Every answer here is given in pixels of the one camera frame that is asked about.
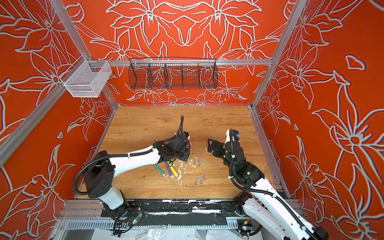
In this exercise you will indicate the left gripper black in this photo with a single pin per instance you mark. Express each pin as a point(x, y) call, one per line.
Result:
point(187, 153)

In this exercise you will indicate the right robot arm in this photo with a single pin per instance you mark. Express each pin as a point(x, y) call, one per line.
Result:
point(258, 199)

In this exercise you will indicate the green marker pen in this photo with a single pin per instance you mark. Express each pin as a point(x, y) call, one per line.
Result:
point(159, 170)

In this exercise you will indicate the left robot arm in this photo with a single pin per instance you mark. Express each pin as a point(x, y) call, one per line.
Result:
point(95, 179)

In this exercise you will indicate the purple marker pen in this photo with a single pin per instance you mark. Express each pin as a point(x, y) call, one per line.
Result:
point(169, 169)

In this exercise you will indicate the yellow marker pen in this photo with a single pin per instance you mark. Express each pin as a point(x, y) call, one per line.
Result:
point(174, 171)

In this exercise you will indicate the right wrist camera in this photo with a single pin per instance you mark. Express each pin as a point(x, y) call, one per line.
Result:
point(234, 136)

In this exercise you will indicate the clear plastic bin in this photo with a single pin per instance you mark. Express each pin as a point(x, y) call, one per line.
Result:
point(87, 78)

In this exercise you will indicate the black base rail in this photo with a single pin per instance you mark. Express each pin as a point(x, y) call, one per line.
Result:
point(224, 207)

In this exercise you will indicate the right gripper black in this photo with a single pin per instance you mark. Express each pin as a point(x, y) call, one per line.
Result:
point(220, 147)

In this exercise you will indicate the black wire basket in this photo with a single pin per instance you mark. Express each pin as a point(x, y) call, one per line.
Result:
point(176, 74)

